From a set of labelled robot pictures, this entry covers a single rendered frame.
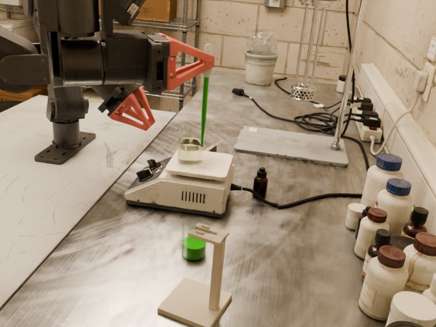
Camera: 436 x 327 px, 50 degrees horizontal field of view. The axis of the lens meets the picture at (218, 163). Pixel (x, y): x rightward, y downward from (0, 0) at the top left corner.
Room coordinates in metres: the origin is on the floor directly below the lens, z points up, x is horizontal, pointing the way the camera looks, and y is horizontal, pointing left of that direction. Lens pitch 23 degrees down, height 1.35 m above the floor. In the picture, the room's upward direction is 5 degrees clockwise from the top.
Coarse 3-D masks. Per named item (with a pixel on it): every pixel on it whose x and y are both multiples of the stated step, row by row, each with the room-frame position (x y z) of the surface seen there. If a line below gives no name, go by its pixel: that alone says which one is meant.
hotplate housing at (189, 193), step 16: (160, 176) 0.80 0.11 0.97; (176, 176) 0.81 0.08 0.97; (128, 192) 0.80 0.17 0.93; (144, 192) 0.80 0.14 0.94; (160, 192) 0.79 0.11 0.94; (176, 192) 0.79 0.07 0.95; (192, 192) 0.78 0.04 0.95; (208, 192) 0.78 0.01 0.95; (224, 192) 0.78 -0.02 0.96; (160, 208) 0.80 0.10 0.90; (176, 208) 0.79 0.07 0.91; (192, 208) 0.78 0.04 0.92; (208, 208) 0.78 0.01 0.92; (224, 208) 0.78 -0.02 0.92
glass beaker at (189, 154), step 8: (184, 128) 0.86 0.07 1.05; (192, 128) 0.86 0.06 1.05; (200, 128) 0.86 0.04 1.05; (184, 136) 0.82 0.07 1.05; (192, 136) 0.81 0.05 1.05; (200, 136) 0.82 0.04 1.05; (184, 144) 0.82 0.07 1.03; (192, 144) 0.81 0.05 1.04; (184, 152) 0.82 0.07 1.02; (192, 152) 0.81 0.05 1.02; (200, 152) 0.83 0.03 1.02; (184, 160) 0.82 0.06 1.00; (192, 160) 0.81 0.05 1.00; (200, 160) 0.83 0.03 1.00
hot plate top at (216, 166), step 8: (176, 152) 0.88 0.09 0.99; (208, 152) 0.90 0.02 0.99; (216, 152) 0.90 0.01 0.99; (176, 160) 0.84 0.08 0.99; (208, 160) 0.86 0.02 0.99; (216, 160) 0.86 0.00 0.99; (224, 160) 0.86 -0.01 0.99; (232, 160) 0.88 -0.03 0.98; (168, 168) 0.80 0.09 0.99; (176, 168) 0.81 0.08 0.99; (184, 168) 0.81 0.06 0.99; (192, 168) 0.81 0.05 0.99; (200, 168) 0.82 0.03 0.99; (208, 168) 0.82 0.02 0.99; (216, 168) 0.82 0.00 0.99; (224, 168) 0.82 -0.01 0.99; (192, 176) 0.79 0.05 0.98; (200, 176) 0.79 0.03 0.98; (208, 176) 0.79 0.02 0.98; (216, 176) 0.79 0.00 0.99; (224, 176) 0.79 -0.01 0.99
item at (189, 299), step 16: (208, 240) 0.51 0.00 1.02; (224, 240) 0.52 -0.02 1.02; (176, 288) 0.55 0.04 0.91; (192, 288) 0.56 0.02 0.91; (208, 288) 0.56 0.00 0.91; (160, 304) 0.52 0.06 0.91; (176, 304) 0.52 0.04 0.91; (192, 304) 0.52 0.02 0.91; (208, 304) 0.52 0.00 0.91; (224, 304) 0.53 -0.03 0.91; (192, 320) 0.49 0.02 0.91; (208, 320) 0.49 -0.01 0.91
